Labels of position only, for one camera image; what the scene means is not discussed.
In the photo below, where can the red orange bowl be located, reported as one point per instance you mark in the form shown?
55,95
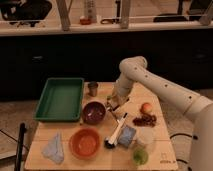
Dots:
85,143

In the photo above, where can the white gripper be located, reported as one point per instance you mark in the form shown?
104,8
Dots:
119,95

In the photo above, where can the small metal cup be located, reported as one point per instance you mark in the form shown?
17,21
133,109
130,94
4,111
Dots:
93,88

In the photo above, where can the metal fork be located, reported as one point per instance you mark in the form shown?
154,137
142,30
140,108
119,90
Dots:
112,115

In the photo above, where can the light blue cloth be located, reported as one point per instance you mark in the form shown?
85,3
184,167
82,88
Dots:
53,150

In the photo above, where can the black pole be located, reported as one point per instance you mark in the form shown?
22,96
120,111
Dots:
19,149

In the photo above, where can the green plastic lid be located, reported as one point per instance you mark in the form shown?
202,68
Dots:
140,156

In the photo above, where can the orange apple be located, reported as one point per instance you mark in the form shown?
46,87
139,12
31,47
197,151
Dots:
146,108

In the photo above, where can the blue sponge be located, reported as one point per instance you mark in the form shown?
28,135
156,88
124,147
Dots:
126,136

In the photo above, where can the black office chair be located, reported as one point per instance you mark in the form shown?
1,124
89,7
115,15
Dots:
30,12

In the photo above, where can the green plastic tray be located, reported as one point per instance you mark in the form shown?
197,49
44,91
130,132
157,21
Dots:
61,100

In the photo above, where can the clear plastic cup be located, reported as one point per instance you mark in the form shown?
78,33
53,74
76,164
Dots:
145,136

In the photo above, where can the red grape bunch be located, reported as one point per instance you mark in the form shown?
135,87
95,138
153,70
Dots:
145,120

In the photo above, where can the wooden board eraser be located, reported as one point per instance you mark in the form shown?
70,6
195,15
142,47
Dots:
113,104

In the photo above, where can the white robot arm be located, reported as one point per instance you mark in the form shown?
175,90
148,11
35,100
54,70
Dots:
197,108

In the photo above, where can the dark purple bowl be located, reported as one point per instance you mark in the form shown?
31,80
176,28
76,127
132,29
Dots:
93,113

